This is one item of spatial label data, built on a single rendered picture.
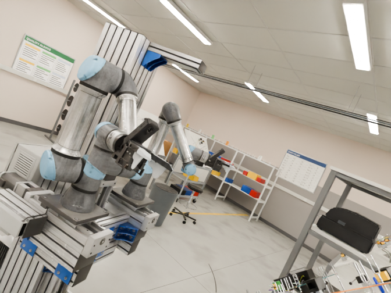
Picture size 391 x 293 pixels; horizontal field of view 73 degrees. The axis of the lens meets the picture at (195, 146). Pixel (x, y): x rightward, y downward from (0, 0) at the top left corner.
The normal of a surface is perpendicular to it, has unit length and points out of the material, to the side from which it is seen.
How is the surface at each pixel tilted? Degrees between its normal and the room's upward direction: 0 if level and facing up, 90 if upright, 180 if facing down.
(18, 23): 90
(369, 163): 90
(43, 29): 90
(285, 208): 90
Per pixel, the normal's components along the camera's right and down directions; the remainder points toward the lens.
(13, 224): -0.29, -0.08
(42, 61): 0.71, 0.36
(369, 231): -0.60, -0.23
